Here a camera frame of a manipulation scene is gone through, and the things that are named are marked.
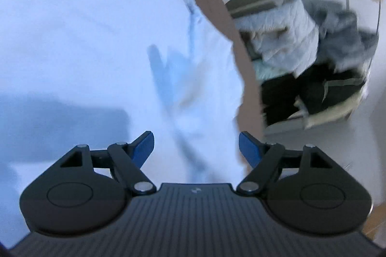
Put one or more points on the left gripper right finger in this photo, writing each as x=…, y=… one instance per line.
x=282, y=171

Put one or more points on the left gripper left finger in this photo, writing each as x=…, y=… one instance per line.
x=115, y=170

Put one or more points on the white shirt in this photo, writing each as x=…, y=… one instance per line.
x=97, y=72

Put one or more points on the basket of clothes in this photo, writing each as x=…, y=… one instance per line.
x=311, y=58

